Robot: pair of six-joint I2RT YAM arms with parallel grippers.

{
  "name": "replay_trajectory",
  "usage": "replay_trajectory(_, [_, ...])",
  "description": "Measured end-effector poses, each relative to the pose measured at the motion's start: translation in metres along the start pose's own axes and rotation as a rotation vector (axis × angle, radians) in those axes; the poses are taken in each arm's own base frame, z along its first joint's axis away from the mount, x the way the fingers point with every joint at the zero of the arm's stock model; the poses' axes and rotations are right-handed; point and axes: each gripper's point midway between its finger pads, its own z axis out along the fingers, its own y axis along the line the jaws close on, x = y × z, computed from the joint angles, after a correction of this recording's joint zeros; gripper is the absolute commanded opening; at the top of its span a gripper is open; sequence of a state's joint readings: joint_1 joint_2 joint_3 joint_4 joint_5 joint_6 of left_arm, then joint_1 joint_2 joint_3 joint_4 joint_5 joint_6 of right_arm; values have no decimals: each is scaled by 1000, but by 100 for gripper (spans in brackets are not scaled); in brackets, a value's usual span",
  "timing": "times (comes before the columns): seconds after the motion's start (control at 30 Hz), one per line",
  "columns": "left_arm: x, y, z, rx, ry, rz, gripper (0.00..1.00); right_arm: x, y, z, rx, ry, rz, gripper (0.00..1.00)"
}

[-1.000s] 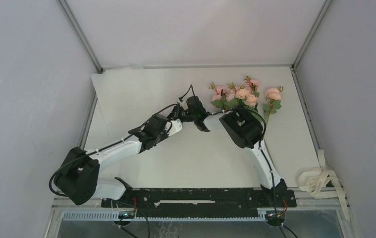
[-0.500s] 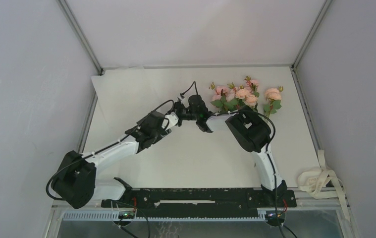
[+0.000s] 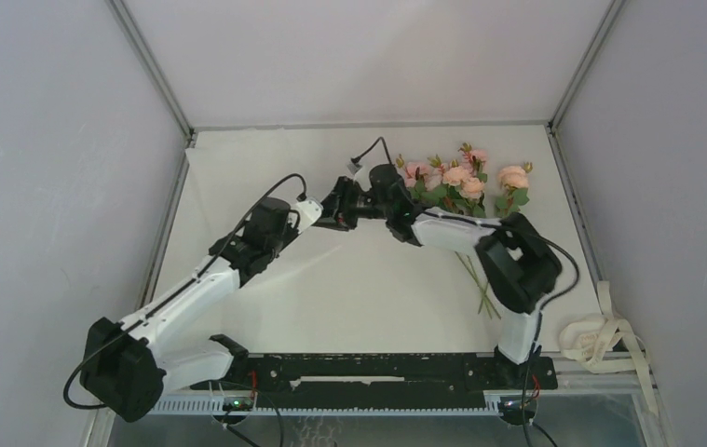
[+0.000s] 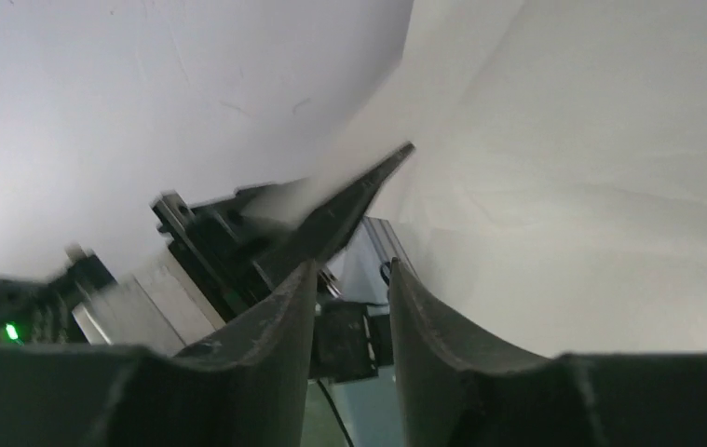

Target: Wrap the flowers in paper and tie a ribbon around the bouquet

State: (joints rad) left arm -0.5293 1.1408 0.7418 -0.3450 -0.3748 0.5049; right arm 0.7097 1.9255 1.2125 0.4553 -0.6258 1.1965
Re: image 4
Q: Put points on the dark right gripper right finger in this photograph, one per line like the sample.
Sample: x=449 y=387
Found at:
x=460 y=385

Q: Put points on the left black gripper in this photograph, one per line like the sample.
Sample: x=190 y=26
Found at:
x=237 y=260

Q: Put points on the translucent white wrapping paper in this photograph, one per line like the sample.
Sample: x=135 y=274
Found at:
x=557 y=194

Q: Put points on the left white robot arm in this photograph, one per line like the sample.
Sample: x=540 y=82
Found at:
x=25 y=302

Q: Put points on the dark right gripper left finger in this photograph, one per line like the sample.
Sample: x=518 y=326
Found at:
x=244 y=386

